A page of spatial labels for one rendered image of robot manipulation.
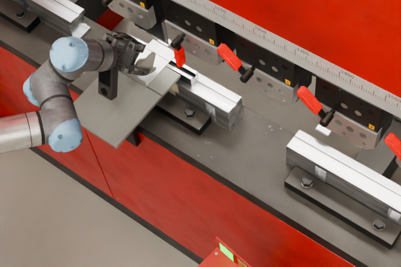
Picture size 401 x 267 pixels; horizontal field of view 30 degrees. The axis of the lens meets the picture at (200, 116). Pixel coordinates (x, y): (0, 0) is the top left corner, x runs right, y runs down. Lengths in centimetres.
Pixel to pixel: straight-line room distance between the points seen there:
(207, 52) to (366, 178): 48
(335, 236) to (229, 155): 34
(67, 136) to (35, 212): 138
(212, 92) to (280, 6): 58
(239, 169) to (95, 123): 38
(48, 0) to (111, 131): 53
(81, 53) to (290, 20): 48
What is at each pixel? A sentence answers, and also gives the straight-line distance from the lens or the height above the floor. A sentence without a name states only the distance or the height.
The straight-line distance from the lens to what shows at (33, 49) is 226.
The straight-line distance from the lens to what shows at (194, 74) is 195.
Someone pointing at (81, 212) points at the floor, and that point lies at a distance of 293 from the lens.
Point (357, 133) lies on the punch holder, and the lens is 159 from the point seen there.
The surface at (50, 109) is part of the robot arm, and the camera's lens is 166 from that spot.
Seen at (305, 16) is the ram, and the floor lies 150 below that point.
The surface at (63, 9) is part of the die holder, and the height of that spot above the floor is 97.
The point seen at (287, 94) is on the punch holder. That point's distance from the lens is 162.
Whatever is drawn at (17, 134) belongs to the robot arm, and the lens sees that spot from 163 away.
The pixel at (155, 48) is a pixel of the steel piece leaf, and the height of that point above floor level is 100.
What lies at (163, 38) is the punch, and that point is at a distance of 188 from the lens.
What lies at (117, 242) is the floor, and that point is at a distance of 285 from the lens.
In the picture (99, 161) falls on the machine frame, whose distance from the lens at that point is 255.
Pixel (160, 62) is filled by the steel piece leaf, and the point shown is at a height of 100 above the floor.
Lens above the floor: 257
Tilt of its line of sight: 57 degrees down
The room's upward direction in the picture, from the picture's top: 10 degrees counter-clockwise
